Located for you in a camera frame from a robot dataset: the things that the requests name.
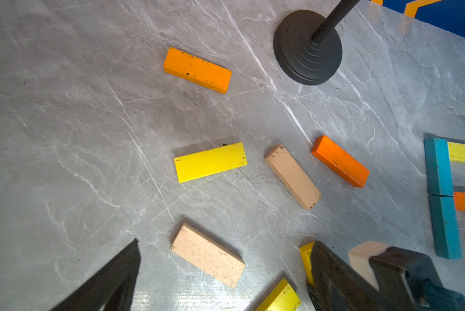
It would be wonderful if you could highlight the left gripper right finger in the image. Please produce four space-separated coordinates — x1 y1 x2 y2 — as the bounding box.
307 241 401 310

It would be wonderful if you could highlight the tan block upper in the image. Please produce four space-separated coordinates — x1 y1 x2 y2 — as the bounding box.
264 145 322 211

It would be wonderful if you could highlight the black microphone on stand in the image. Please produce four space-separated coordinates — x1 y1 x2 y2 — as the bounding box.
273 0 358 86

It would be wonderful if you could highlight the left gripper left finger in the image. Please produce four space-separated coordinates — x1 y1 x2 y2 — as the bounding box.
53 239 141 310

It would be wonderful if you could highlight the tan block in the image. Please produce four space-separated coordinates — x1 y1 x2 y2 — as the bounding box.
170 223 245 288
264 145 322 211

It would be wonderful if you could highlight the teal block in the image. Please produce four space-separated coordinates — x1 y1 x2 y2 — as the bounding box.
429 195 463 260
424 138 454 196

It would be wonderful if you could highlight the yellow block diagonal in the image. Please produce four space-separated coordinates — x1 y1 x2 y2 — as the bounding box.
256 279 301 311

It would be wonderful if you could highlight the tan block lower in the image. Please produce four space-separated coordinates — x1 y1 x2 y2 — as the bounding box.
170 223 245 288

